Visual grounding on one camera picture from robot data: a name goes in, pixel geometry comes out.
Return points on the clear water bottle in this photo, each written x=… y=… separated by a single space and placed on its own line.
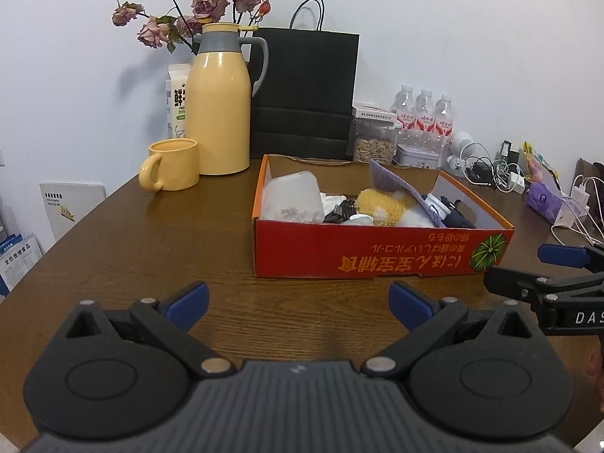
x=405 y=118
x=424 y=120
x=443 y=125

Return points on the blue white paper packets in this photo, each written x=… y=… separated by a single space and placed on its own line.
x=19 y=259

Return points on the yellow mug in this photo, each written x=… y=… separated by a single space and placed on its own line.
x=177 y=165

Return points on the white cloth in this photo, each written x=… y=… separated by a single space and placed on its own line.
x=332 y=199

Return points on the white milk carton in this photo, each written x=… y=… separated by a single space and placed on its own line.
x=177 y=99

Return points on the white round lid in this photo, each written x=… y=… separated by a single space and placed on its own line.
x=358 y=220

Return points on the small white desk fan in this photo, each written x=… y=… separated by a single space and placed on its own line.
x=462 y=139

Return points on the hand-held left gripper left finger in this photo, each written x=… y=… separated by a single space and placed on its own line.
x=189 y=299

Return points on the red printed cardboard box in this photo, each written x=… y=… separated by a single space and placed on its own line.
x=377 y=255

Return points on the white power adapter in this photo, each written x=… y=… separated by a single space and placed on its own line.
x=516 y=183

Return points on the dried pink rose bouquet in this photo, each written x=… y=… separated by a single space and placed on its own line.
x=155 y=33

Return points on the yellow plush toy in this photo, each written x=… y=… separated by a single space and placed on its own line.
x=377 y=203

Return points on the colourful snack packet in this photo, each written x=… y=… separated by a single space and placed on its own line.
x=538 y=165

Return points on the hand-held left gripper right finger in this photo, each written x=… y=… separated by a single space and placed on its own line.
x=408 y=302

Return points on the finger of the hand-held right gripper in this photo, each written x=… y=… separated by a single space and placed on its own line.
x=561 y=255
x=514 y=283

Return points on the black paper bag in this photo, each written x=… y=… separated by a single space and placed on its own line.
x=302 y=85

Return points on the black handheld device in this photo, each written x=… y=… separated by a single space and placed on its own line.
x=455 y=217

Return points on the translucent white plastic container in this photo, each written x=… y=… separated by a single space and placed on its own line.
x=292 y=193

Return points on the purple tissue pack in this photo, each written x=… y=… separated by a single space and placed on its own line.
x=542 y=200

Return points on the clear seed container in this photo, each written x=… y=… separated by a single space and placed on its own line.
x=373 y=148

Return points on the yellow thermos jug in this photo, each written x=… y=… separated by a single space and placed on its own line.
x=217 y=113

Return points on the small black box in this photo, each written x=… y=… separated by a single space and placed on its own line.
x=512 y=155

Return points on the white printed tin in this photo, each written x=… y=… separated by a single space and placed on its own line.
x=417 y=158

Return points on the purple knitted cloth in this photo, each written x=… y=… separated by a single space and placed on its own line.
x=391 y=181

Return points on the white box by wall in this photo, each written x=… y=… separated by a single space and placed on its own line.
x=71 y=203

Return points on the white flat box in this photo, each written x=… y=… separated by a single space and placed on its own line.
x=375 y=113

